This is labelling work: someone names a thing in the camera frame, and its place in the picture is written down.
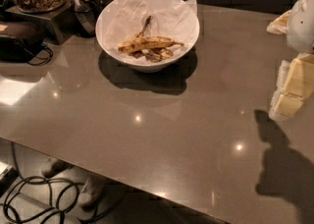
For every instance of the white bowl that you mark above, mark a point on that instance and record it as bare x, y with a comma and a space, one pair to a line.
113, 41

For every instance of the right light shoe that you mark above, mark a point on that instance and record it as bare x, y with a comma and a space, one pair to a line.
91, 191

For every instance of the brown spotted banana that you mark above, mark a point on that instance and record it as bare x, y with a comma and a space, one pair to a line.
146, 42

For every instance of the black device on table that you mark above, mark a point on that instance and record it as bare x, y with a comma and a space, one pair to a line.
19, 41

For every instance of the left light shoe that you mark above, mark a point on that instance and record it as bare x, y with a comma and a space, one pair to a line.
53, 167

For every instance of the black scoop with handle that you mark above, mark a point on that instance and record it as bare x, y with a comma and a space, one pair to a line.
85, 17

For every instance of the dark banana peel scraps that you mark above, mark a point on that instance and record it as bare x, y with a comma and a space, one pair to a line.
154, 55

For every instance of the banana peel piece with stem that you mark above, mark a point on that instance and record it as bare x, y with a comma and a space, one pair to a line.
143, 30

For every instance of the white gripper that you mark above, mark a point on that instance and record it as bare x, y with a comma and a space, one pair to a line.
302, 23

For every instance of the light shoe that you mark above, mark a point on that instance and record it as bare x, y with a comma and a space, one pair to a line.
91, 191
53, 167

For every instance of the dark stand under jar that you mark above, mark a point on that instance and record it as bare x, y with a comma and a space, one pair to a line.
58, 25

